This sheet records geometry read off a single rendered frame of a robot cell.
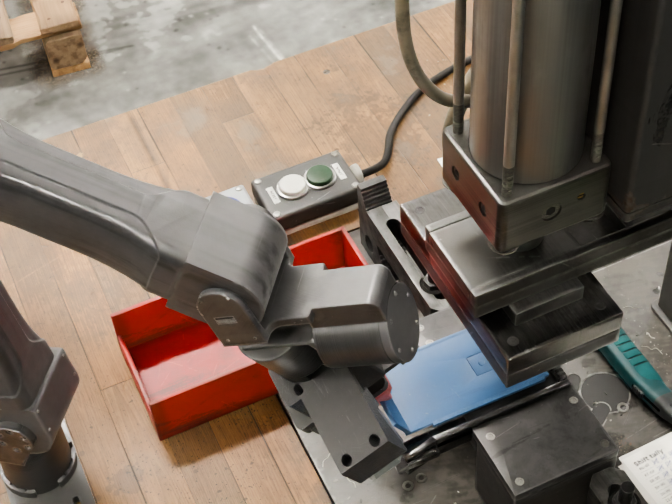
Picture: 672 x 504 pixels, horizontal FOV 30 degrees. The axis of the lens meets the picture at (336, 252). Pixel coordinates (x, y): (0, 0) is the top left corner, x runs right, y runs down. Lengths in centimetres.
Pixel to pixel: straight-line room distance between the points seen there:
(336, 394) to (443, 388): 19
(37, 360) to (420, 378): 33
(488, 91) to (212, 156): 67
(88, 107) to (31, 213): 208
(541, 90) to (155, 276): 28
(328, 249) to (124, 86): 174
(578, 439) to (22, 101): 211
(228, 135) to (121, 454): 44
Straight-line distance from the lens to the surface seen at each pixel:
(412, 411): 108
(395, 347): 86
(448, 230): 96
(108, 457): 121
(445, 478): 116
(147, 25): 313
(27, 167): 85
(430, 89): 91
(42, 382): 107
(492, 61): 81
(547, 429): 109
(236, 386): 118
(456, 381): 110
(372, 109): 148
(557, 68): 80
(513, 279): 93
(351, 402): 92
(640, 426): 121
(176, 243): 84
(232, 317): 86
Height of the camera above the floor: 190
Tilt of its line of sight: 49 degrees down
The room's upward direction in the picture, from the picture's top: 5 degrees counter-clockwise
